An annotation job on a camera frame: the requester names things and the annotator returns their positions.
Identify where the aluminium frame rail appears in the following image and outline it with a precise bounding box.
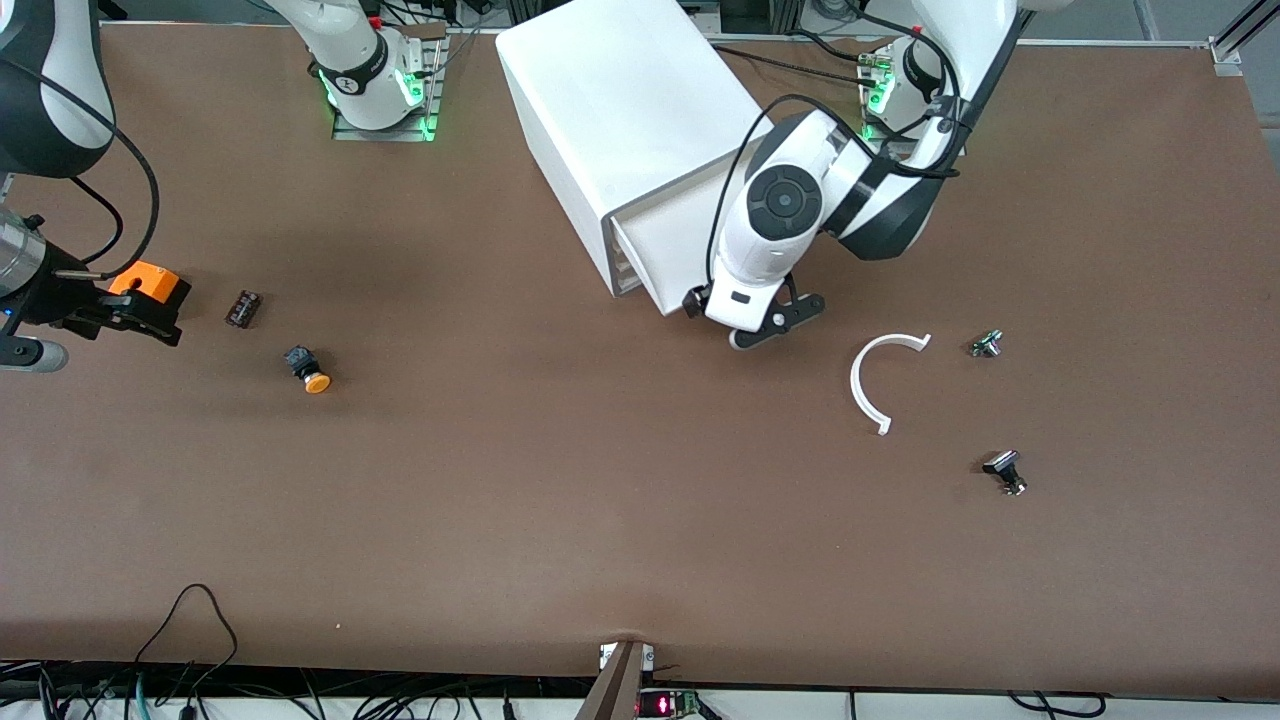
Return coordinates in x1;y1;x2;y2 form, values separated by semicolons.
1208;0;1280;79

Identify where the black cable behind cabinet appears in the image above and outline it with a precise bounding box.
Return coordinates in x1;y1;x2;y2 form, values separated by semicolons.
710;44;861;83

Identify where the orange button enclosure box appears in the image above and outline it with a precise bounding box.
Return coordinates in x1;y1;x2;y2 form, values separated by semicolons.
108;260;192;326

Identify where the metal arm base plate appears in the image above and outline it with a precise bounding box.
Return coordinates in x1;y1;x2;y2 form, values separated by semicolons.
332;35;446;142
862;55;968;157

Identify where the black device with red light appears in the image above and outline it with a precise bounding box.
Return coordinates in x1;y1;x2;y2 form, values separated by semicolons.
637;688;701;719

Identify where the brown camera mount post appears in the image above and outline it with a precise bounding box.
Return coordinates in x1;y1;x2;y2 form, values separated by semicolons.
575;640;646;720

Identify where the black looped cable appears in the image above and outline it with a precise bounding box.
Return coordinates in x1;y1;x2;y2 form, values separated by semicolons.
133;583;239;701

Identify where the black silver T-bolt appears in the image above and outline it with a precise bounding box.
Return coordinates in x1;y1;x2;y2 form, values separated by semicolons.
981;449;1028;497

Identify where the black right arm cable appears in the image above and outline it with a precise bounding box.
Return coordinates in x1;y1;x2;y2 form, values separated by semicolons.
0;55;162;281

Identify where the white half ring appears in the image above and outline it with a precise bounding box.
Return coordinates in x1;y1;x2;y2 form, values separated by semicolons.
850;333;933;437

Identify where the orange push button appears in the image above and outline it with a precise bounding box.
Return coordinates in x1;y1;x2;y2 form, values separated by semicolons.
284;345;334;395

